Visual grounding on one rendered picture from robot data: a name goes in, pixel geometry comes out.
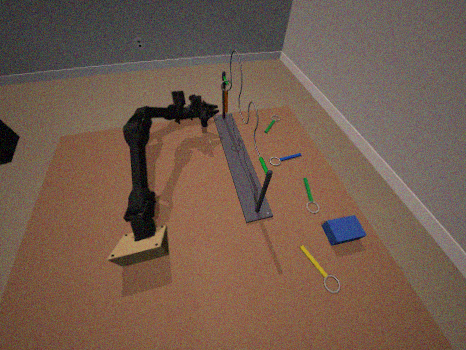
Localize blue block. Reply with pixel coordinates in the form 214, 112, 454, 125
321, 215, 366, 246

